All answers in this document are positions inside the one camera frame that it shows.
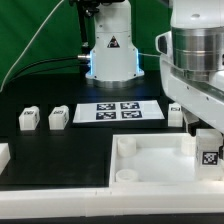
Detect white front fence bar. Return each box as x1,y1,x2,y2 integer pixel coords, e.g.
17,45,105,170
0,181,224,219

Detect black cable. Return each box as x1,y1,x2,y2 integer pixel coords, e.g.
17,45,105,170
6,55,92,84

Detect white sheet with tags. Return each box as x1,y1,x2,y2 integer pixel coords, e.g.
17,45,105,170
73,100,164,123

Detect white square table top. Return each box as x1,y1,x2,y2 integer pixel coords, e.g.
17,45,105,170
109,133,224,186

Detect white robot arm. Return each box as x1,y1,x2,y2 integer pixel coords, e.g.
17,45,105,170
86,0,224,160

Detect white cable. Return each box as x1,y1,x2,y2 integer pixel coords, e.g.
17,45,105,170
0,0,66,93

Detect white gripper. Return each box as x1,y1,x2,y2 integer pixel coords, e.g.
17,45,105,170
155,31,224,136

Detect black camera stand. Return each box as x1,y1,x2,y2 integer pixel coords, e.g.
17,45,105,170
68,0,100,52

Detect white left fence block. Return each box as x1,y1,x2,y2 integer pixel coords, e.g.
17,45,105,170
0,143,11,175

